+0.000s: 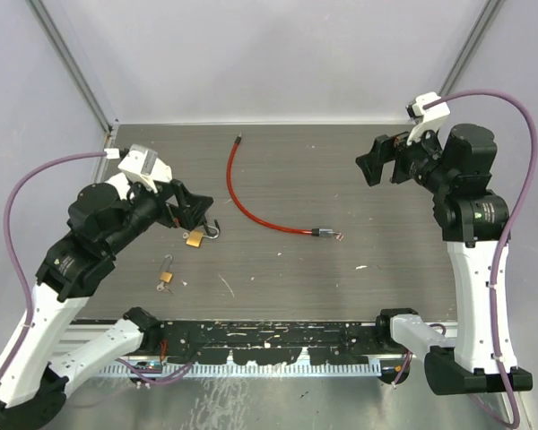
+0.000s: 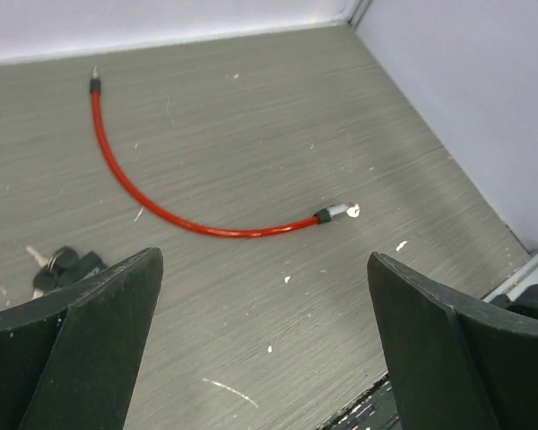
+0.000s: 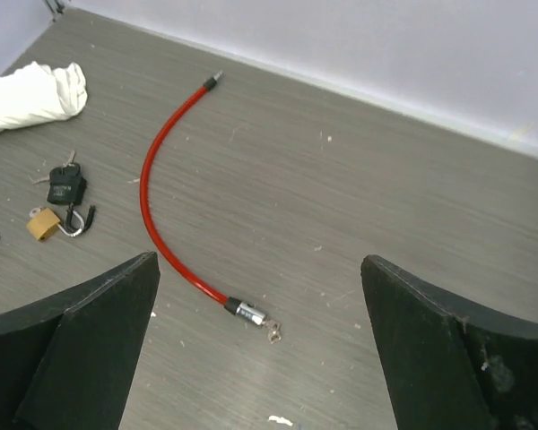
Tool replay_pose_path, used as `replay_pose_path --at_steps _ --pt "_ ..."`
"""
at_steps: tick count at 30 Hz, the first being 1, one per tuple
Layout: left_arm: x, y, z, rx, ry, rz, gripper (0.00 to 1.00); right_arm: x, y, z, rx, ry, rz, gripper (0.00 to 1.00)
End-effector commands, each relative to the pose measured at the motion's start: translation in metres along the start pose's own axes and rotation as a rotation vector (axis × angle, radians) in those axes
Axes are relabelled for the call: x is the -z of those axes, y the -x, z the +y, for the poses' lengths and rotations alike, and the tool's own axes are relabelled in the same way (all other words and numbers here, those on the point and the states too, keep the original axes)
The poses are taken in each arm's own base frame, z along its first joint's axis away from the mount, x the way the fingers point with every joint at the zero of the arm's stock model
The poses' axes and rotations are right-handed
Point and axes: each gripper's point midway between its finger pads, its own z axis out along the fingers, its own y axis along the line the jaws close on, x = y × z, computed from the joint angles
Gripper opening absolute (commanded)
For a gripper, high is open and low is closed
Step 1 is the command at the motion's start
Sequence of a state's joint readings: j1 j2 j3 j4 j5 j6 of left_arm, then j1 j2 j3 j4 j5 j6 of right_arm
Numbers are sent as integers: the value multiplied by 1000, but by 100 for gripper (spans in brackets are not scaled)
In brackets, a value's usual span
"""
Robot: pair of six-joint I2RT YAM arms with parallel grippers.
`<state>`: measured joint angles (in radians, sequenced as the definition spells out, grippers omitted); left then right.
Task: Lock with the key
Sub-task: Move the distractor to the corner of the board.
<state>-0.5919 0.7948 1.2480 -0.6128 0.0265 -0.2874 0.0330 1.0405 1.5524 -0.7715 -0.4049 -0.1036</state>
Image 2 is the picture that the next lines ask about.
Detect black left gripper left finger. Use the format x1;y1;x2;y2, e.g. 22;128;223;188
0;247;163;430

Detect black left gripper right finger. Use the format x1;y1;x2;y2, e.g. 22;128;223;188
367;253;538;429

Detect black padlock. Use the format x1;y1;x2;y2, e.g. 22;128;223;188
56;252;108;288

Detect black-headed key bunch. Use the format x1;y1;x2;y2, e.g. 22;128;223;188
25;245;79;299

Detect red cable lock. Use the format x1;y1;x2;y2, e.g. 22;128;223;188
88;65;360;239

